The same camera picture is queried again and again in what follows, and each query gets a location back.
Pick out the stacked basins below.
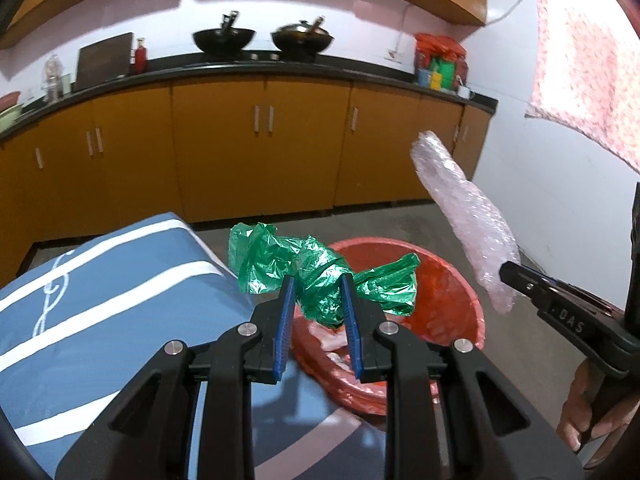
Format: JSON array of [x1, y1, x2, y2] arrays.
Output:
[[0, 91, 23, 132]]

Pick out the wooden lower kitchen cabinets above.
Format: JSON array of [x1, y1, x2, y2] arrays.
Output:
[[1, 70, 497, 282]]

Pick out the red bag on counter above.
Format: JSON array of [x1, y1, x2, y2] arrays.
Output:
[[414, 32, 466, 68]]

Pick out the green plastic bag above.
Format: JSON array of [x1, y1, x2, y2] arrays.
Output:
[[228, 222, 420, 328]]

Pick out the green box on counter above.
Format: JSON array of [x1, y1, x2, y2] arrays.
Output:
[[416, 58, 456, 90]]

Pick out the clear bubble wrap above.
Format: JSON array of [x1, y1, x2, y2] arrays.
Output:
[[410, 130, 521, 314]]

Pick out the black wok with handle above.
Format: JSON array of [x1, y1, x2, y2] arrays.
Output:
[[192, 11, 255, 56]]

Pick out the lidded dark wok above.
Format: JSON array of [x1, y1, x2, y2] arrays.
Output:
[[271, 16, 334, 56]]

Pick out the dark cutting board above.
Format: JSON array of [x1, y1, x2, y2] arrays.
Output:
[[74, 32, 134, 91]]

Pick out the blue white striped tablecloth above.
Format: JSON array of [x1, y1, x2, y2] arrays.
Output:
[[1, 214, 385, 479]]

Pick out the clear jar on counter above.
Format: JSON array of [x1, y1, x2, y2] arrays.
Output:
[[42, 53, 70, 104]]

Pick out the red plastic trash bin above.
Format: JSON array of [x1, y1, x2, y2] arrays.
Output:
[[292, 236, 485, 416]]

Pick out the red bottle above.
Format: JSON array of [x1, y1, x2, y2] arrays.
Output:
[[134, 38, 148, 75]]

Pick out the pink window curtain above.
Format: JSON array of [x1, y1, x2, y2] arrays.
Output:
[[526, 0, 639, 170]]

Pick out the right human hand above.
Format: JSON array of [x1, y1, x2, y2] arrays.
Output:
[[556, 360, 639, 452]]

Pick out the white mug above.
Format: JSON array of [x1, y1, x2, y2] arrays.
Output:
[[457, 84, 475, 100]]

